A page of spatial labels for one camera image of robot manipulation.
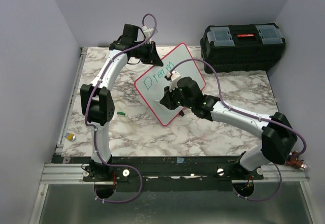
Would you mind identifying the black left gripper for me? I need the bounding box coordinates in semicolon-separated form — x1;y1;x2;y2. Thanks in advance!
133;41;164;67

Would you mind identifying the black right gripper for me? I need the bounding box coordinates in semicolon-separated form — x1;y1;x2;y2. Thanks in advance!
160;83;193;111

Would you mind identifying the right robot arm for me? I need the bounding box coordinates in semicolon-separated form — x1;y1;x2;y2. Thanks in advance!
159;75;297;179

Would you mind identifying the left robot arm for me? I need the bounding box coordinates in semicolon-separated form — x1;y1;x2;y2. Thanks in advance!
80;24;163;181

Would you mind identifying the pink framed whiteboard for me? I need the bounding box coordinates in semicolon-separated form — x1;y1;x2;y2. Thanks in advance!
134;43;206;127

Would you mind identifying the black toolbox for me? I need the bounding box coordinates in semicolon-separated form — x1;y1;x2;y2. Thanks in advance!
200;23;286;74

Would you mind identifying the yellow grey small object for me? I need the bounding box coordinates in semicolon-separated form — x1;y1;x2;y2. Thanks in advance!
65;133;76;142

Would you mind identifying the copper pipe fitting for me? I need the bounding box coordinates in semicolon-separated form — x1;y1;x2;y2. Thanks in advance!
285;151;308;172

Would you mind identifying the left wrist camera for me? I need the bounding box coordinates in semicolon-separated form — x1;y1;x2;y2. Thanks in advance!
141;25;157;43

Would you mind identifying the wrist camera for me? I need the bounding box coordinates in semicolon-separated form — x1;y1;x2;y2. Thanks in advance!
141;25;157;43
165;71;181;92

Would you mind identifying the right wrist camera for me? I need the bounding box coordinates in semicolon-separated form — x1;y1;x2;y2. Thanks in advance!
165;71;181;92

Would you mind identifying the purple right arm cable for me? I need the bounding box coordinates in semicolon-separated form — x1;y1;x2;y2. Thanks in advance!
169;58;307;201

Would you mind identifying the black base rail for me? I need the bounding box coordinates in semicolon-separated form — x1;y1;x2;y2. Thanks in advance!
50;155;263;194

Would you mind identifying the aluminium frame rail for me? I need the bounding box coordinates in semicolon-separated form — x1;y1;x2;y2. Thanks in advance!
55;47;88;154

